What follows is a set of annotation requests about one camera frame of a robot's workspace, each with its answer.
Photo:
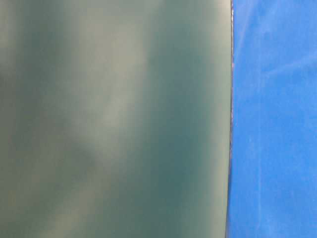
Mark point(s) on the blue table cloth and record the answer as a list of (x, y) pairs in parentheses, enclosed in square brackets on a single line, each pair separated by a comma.
[(273, 164)]

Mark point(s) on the grey-green blurred panel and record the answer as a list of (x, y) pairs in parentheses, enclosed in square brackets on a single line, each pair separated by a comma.
[(114, 118)]

